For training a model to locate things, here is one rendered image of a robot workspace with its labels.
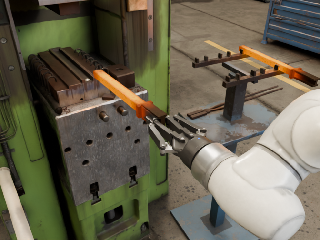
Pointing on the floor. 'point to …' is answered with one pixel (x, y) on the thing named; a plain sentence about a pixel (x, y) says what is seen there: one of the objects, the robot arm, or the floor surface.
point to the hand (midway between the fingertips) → (153, 115)
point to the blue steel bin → (294, 23)
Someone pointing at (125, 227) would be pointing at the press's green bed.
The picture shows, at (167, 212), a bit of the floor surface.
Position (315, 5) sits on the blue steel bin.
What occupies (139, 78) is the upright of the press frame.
